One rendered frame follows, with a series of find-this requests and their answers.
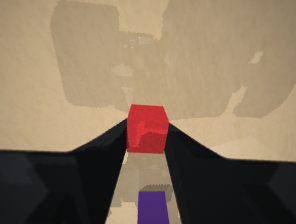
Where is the purple block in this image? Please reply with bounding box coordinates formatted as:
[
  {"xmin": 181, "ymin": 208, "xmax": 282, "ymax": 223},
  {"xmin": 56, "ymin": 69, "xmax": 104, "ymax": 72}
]
[{"xmin": 137, "ymin": 191, "xmax": 170, "ymax": 224}]

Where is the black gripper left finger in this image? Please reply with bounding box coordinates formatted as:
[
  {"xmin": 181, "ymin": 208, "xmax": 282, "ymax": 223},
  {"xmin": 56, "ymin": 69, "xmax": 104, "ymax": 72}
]
[{"xmin": 0, "ymin": 118, "xmax": 127, "ymax": 224}]

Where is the red block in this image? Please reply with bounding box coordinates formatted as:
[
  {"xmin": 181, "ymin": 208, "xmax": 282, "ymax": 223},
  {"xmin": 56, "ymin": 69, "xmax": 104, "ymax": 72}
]
[{"xmin": 127, "ymin": 104, "xmax": 169, "ymax": 154}]

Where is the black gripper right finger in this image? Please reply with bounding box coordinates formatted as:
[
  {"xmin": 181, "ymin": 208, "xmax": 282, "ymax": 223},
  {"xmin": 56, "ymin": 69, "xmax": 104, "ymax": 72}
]
[{"xmin": 164, "ymin": 123, "xmax": 296, "ymax": 224}]

